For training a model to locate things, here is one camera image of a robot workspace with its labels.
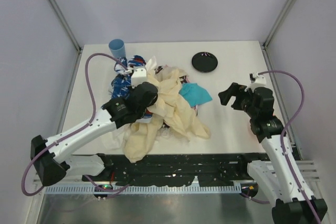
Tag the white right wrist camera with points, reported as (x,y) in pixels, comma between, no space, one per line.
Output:
(257,81)

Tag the black round plate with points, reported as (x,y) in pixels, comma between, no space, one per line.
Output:
(204,62)

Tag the pink patterned cloth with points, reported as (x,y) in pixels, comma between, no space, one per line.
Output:
(166,69)

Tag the blue white red patterned cloth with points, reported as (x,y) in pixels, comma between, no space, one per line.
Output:
(121,84)

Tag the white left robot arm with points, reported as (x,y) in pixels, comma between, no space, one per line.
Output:
(78,134)

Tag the blue plastic cup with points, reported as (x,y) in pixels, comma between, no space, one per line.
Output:
(117,48)

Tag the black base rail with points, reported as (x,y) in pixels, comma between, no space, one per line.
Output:
(158,170)

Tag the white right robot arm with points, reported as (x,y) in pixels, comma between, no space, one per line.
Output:
(288,193)

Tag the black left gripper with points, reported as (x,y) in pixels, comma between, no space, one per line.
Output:
(128,87)

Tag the left aluminium frame post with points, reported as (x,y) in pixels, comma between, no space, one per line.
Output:
(61,18)

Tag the teal cloth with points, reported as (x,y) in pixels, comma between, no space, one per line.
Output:
(194,94)

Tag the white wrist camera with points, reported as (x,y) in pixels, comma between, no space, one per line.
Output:
(138,76)
(257,81)

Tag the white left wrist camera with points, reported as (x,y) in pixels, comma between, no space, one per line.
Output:
(138,76)

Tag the right aluminium frame post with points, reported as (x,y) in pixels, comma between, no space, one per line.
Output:
(288,5)

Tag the white slotted cable duct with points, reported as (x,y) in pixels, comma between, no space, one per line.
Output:
(194,188)

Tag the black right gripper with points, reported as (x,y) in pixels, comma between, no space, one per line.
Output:
(237,97)

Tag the cream cloth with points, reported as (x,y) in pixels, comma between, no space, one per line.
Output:
(170,109)

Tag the aluminium frame post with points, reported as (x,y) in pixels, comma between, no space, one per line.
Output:
(288,5)
(61,18)

